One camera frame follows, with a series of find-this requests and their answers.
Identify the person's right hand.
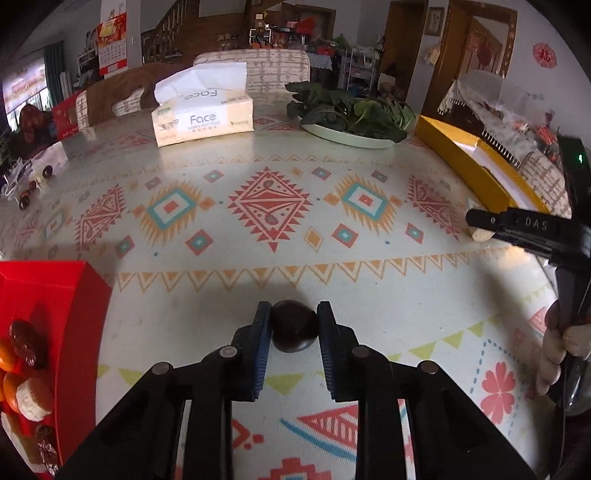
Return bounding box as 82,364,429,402
537,300,591,398

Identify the patterned tablecloth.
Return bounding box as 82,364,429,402
0,88,573,480

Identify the red wall calendar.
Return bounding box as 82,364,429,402
96,13,129,77

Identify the yellow cardboard box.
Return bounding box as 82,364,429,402
414,114,552,215

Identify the red carton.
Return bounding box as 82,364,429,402
52,92,86,139

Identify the plate of green leafy vegetables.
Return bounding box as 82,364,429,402
285,82,416,143

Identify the brown chair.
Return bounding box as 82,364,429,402
76,62,195,132

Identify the patterned chair back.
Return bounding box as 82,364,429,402
193,48,311,100

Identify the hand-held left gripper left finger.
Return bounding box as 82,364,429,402
58,301,274,480

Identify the red box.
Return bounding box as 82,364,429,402
0,260,113,476

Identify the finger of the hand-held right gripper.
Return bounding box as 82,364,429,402
465,208,573,252

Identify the tissue box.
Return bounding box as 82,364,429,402
151,61,256,148

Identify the red paper wall decoration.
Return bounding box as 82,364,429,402
532,42,558,69

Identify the pale green plate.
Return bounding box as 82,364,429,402
302,122,397,150

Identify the orange mandarin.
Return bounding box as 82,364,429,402
0,339,19,374
2,371,29,414

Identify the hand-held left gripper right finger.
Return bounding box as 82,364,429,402
317,301,539,480

